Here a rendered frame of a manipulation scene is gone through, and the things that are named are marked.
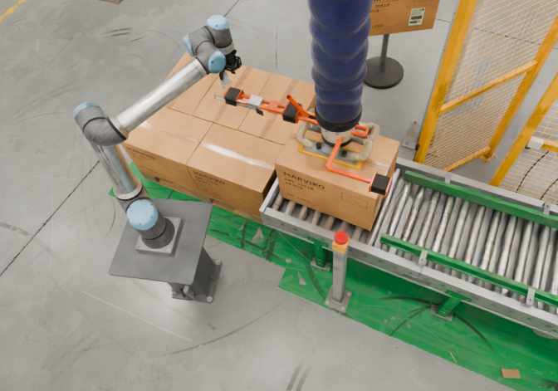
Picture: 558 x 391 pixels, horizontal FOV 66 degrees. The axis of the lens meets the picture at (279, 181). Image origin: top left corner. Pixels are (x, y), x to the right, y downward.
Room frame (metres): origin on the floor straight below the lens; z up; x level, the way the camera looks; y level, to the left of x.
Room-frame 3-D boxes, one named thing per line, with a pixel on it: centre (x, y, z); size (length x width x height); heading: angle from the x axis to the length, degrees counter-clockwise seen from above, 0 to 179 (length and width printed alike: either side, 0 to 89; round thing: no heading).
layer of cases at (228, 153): (2.17, 0.33, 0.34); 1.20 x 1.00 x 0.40; 55
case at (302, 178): (1.34, -0.35, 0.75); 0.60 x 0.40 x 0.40; 54
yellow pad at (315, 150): (1.24, -0.30, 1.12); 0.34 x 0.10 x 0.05; 56
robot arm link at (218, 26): (1.63, 0.13, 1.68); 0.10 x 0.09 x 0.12; 116
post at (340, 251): (0.80, -0.24, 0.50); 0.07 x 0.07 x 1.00; 55
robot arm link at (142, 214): (1.15, 0.73, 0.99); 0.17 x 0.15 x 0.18; 26
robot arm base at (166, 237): (1.14, 0.73, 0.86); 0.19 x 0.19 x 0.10
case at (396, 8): (2.74, -1.12, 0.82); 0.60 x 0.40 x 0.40; 83
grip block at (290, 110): (1.46, -0.14, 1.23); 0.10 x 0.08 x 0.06; 146
